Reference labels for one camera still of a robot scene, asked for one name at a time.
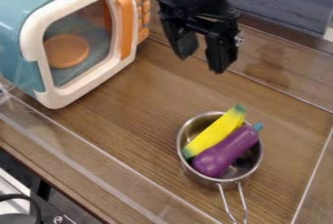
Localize black cable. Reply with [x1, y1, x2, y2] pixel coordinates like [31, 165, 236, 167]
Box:
[0, 193, 44, 224]

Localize blue toy microwave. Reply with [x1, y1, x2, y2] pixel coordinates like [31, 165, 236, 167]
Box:
[0, 0, 151, 109]

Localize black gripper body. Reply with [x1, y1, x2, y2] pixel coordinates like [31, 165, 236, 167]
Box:
[157, 0, 240, 45]

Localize purple toy eggplant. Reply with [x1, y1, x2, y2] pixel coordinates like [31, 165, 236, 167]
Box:
[192, 122, 264, 178]

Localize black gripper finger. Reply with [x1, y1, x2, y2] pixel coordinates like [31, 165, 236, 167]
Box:
[161, 15, 200, 59]
[206, 32, 238, 74]

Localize clear acrylic barrier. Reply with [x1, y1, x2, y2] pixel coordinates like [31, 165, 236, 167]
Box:
[0, 86, 222, 224]

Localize yellow toy banana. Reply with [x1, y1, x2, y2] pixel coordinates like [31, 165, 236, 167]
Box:
[182, 104, 246, 159]

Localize silver metal pot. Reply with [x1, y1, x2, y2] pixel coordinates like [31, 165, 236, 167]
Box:
[177, 112, 262, 224]

